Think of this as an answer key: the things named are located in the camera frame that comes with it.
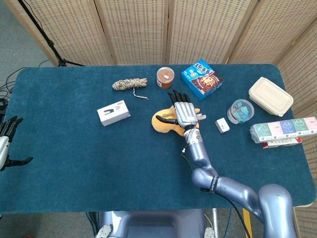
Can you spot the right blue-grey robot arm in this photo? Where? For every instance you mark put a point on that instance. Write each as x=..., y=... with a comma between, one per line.
x=272, y=203

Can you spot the woven folding screen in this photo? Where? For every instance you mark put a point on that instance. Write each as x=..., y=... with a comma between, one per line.
x=136, y=29

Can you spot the clear tub of binder clips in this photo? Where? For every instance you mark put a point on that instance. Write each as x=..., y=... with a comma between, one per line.
x=240, y=111

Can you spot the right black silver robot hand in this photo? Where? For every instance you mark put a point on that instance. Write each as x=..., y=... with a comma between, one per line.
x=185, y=114

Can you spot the multicolour tissue pack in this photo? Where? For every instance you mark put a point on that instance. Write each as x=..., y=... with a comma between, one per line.
x=282, y=129

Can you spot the white stapler box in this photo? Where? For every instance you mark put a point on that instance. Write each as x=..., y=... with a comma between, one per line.
x=112, y=115

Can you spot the yellow plush toy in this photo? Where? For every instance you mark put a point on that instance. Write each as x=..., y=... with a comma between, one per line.
x=162, y=126

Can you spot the white perforated robot part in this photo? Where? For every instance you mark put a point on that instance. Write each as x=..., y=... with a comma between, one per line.
x=209, y=232
x=104, y=231

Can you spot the brown jar with clear lid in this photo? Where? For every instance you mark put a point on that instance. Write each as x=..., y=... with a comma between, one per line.
x=165, y=77

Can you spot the blue-grey robot torso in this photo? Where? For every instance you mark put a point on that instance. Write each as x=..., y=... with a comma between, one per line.
x=153, y=225

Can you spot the blue cookie box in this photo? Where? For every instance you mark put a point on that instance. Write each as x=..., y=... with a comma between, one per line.
x=201, y=79

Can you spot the small white box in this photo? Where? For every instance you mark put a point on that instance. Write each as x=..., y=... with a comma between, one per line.
x=222, y=125

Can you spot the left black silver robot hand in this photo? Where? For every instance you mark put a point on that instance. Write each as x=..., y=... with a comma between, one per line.
x=3, y=148

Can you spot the metal table leg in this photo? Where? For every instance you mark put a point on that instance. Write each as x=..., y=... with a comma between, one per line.
x=215, y=220

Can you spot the beige lidded lunch container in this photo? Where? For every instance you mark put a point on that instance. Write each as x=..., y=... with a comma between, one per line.
x=271, y=96

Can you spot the red and white box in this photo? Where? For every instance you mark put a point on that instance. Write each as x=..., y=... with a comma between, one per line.
x=282, y=144

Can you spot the black tripod stand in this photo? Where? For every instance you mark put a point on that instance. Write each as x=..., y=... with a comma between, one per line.
x=50, y=44

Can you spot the blue carpet table cover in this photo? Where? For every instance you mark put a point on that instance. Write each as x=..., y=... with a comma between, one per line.
x=99, y=161

